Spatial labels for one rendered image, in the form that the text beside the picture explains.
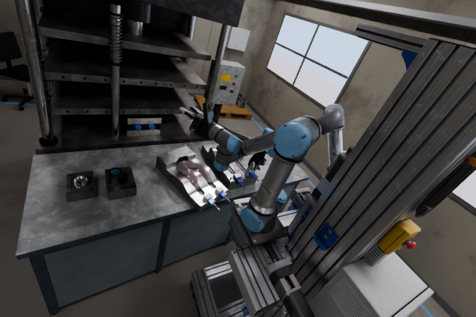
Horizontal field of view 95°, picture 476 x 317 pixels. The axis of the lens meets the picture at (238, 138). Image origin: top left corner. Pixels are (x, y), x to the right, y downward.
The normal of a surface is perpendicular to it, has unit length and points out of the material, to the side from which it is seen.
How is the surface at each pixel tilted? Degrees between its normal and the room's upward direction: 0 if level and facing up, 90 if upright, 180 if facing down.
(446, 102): 90
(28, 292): 0
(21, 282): 0
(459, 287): 90
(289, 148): 82
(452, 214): 90
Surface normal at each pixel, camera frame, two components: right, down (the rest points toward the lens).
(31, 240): 0.28, -0.82
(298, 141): -0.59, 0.13
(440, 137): -0.87, 0.01
